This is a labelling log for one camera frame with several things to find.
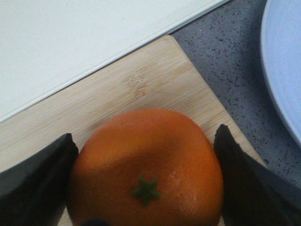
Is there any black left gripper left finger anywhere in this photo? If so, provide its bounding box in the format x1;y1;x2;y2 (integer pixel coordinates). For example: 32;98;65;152
0;133;79;226

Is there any wooden cutting board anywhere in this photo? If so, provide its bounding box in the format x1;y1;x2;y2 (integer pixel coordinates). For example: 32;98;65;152
0;35;269;226

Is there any orange fruit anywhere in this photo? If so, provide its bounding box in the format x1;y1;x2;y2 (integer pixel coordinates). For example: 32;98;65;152
67;109;223;226

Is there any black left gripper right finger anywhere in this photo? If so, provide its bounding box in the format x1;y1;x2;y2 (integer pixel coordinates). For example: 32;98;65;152
214;124;301;226

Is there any light blue plate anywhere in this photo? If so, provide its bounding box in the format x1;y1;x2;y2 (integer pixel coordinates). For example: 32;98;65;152
261;0;301;145

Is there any cream white tray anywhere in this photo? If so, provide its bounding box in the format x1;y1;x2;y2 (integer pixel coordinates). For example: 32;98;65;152
0;0;222;121

